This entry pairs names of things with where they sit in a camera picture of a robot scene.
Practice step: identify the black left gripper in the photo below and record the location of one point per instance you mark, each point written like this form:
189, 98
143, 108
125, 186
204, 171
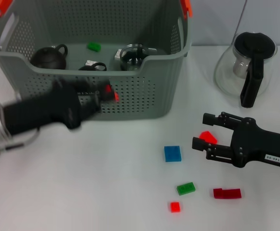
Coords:
45, 110

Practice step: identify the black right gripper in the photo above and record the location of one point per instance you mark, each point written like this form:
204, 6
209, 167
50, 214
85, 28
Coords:
249, 143

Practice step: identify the small orange-red toy brick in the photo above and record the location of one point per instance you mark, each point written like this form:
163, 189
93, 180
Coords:
110, 92

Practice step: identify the glass teacup with black sleeve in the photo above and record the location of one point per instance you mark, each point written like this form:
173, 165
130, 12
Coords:
131, 60
151, 51
88, 68

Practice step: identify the white toy brick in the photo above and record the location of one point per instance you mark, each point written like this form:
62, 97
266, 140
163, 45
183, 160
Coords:
89, 62
118, 55

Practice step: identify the green toy brick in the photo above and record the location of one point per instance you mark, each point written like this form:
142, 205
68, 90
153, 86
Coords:
94, 46
185, 188

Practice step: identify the orange-red square brick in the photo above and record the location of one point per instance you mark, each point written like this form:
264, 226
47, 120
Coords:
175, 206

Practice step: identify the grey perforated storage bin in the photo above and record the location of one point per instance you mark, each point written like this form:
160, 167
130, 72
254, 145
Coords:
142, 101

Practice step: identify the orange-red sloped toy brick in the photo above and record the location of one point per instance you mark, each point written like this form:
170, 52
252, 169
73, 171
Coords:
208, 136

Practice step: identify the blue toy brick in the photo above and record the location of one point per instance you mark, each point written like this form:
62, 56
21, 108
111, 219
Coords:
172, 153

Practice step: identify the dark red toy brick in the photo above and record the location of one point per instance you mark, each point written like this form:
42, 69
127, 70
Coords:
226, 193

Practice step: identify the black clay teapot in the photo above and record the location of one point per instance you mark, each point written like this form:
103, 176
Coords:
48, 59

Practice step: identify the orange clamp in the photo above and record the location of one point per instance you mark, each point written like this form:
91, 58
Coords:
2, 7
186, 8

